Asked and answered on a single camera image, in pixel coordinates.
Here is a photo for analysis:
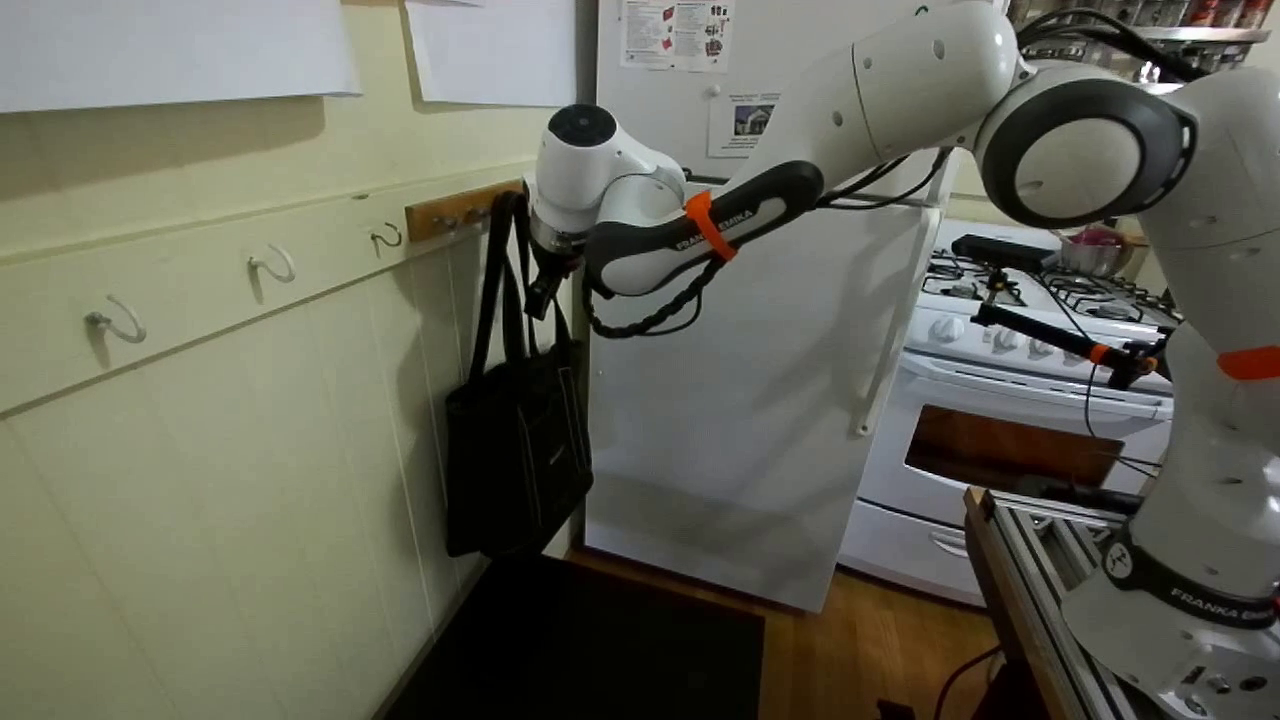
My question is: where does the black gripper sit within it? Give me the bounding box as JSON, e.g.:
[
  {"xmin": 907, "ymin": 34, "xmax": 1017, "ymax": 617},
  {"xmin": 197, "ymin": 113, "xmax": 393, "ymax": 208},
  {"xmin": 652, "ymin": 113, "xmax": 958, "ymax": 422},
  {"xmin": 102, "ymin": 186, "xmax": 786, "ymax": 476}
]
[{"xmin": 524, "ymin": 227, "xmax": 594, "ymax": 322}]

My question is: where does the black tote bag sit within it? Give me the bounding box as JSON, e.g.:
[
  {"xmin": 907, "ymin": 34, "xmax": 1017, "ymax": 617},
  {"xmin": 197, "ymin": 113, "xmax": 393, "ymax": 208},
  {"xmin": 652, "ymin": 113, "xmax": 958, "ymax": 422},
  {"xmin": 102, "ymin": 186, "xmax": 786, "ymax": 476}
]
[{"xmin": 440, "ymin": 186, "xmax": 600, "ymax": 562}]

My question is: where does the orange tape strip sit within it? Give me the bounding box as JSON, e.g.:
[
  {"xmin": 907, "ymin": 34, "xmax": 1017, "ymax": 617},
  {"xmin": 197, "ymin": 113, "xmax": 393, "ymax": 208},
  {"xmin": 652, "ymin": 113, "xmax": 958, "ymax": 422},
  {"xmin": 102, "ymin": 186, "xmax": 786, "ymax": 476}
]
[
  {"xmin": 679, "ymin": 186, "xmax": 740, "ymax": 264},
  {"xmin": 1213, "ymin": 345, "xmax": 1280, "ymax": 389}
]

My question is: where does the small photo magnet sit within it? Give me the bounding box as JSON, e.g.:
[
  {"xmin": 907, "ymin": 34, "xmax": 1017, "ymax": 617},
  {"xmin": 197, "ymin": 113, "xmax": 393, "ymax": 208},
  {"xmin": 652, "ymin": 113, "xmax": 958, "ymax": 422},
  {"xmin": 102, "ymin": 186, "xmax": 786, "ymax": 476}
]
[{"xmin": 724, "ymin": 93, "xmax": 786, "ymax": 144}]

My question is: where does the printed sheet with pictures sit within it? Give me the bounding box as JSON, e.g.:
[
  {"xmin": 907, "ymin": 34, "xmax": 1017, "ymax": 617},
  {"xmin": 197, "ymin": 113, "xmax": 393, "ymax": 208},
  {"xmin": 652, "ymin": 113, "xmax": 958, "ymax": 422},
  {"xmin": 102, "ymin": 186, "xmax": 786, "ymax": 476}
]
[{"xmin": 620, "ymin": 0, "xmax": 740, "ymax": 76}]

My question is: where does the black square side table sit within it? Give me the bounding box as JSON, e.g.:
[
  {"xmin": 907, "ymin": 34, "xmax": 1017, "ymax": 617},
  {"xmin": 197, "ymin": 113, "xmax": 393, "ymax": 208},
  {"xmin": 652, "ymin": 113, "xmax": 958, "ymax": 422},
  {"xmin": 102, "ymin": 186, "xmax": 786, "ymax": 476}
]
[{"xmin": 378, "ymin": 549, "xmax": 772, "ymax": 720}]

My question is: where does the white gas stove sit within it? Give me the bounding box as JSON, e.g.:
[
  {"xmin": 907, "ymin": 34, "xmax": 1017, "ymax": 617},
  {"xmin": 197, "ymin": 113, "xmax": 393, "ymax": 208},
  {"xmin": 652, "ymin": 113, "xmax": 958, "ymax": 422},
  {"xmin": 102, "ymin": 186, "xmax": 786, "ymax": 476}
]
[{"xmin": 836, "ymin": 214, "xmax": 1191, "ymax": 617}]

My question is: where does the aluminium robot cart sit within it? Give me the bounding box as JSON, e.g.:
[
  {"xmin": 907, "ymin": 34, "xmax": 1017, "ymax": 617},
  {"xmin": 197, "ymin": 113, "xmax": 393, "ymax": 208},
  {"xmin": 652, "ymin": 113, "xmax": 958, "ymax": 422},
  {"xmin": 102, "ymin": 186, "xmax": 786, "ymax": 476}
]
[{"xmin": 961, "ymin": 482, "xmax": 1280, "ymax": 720}]

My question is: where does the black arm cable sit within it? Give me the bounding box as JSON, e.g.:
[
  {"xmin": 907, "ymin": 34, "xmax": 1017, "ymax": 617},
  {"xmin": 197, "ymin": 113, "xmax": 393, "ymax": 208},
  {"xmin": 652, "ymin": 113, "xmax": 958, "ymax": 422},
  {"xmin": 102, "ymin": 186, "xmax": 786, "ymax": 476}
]
[{"xmin": 575, "ymin": 138, "xmax": 961, "ymax": 345}]

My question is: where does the wooden peg rail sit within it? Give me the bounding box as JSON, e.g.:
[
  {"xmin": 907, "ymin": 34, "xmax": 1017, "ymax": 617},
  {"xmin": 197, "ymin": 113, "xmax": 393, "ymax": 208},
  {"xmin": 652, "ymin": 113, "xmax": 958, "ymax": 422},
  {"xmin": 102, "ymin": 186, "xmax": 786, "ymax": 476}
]
[{"xmin": 399, "ymin": 175, "xmax": 534, "ymax": 249}]

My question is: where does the wire wall hook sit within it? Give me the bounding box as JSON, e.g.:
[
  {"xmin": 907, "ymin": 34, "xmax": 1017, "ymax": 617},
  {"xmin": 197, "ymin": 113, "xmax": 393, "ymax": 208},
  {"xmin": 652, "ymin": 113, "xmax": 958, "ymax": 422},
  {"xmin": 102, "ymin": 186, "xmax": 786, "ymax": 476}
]
[
  {"xmin": 81, "ymin": 292, "xmax": 154, "ymax": 356},
  {"xmin": 365, "ymin": 214, "xmax": 409, "ymax": 258},
  {"xmin": 243, "ymin": 238, "xmax": 299, "ymax": 292}
]

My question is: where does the small white wall paper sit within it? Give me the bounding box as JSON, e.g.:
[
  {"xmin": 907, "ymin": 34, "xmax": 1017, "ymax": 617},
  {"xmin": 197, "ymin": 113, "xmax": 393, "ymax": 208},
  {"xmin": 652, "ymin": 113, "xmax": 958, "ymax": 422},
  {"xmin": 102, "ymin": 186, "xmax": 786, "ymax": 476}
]
[{"xmin": 399, "ymin": 0, "xmax": 579, "ymax": 113}]

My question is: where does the large white wall paper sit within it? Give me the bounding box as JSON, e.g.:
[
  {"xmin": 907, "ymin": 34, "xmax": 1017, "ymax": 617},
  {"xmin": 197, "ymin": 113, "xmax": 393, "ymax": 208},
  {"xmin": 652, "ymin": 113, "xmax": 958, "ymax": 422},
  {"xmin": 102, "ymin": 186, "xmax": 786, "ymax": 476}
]
[{"xmin": 0, "ymin": 0, "xmax": 365, "ymax": 121}]

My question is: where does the black stereo camera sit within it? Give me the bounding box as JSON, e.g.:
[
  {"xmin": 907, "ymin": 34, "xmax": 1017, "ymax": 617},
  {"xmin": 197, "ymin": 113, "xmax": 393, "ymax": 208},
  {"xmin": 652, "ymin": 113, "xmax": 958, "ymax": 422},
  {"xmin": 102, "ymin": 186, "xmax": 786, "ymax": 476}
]
[{"xmin": 948, "ymin": 232, "xmax": 1070, "ymax": 276}]

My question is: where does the black camera stand rod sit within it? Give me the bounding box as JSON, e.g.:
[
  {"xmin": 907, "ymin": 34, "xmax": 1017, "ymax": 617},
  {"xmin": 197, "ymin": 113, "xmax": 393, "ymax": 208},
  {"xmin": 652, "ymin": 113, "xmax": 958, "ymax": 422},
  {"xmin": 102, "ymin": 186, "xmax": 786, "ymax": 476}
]
[{"xmin": 968, "ymin": 295, "xmax": 1190, "ymax": 394}]

